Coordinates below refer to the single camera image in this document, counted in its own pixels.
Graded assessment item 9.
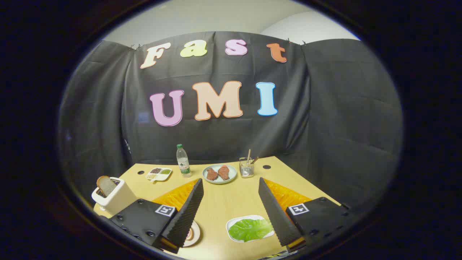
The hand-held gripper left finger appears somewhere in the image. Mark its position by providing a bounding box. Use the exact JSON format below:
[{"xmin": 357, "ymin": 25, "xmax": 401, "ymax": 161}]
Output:
[{"xmin": 108, "ymin": 178, "xmax": 204, "ymax": 254}]

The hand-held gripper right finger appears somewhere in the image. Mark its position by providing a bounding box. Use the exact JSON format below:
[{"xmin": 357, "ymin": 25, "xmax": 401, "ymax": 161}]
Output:
[{"xmin": 258, "ymin": 177, "xmax": 357, "ymax": 253}]

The green lettuce leaf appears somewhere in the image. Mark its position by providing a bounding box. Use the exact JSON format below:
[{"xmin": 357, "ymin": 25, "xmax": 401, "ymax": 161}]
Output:
[{"xmin": 228, "ymin": 218, "xmax": 274, "ymax": 242}]

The brown bread slice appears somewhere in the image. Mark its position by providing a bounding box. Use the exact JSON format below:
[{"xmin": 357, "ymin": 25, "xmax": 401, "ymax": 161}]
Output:
[{"xmin": 96, "ymin": 175, "xmax": 117, "ymax": 197}]

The small cream round plate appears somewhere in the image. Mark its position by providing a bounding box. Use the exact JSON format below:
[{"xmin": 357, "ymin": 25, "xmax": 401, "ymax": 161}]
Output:
[{"xmin": 182, "ymin": 220, "xmax": 201, "ymax": 247}]

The pale green round plate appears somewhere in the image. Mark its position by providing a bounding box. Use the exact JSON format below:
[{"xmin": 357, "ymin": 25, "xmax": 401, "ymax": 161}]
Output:
[{"xmin": 202, "ymin": 164, "xmax": 237, "ymax": 185}]

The white rectangular plate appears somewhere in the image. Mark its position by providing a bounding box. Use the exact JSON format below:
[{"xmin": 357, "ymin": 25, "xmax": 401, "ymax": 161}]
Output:
[{"xmin": 226, "ymin": 215, "xmax": 275, "ymax": 243}]

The clear plastic water bottle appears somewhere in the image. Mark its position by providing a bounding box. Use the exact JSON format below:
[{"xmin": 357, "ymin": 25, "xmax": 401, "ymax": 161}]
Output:
[{"xmin": 176, "ymin": 144, "xmax": 192, "ymax": 178}]

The white divided condiment dish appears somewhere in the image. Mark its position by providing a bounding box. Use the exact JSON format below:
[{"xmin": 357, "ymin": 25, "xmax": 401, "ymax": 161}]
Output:
[{"xmin": 146, "ymin": 167, "xmax": 173, "ymax": 182}]

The clear glass cup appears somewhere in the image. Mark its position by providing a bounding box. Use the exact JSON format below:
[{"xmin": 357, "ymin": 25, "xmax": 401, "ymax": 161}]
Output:
[{"xmin": 239, "ymin": 157, "xmax": 255, "ymax": 178}]

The white toaster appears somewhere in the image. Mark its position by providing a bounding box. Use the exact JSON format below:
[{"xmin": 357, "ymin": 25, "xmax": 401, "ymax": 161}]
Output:
[{"xmin": 91, "ymin": 177, "xmax": 138, "ymax": 216}]

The black backdrop cloth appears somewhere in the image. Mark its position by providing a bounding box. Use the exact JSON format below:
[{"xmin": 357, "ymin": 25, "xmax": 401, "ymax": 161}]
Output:
[{"xmin": 58, "ymin": 31, "xmax": 403, "ymax": 213}]

